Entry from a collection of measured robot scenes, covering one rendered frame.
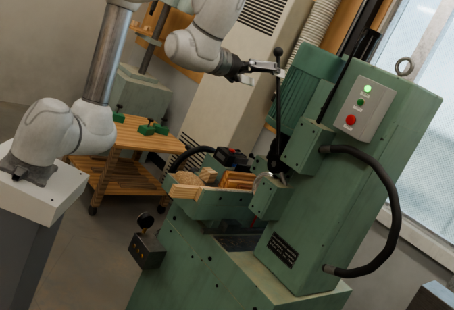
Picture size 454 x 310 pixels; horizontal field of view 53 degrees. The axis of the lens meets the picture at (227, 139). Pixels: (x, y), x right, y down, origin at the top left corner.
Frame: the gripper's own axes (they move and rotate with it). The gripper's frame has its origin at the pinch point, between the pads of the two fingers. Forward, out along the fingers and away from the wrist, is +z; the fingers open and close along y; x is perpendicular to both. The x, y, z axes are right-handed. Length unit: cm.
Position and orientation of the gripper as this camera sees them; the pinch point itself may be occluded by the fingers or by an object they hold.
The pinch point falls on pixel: (266, 78)
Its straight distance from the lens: 155.5
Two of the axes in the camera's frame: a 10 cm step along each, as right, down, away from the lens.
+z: 7.1, 1.3, 7.0
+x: 0.2, -9.9, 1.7
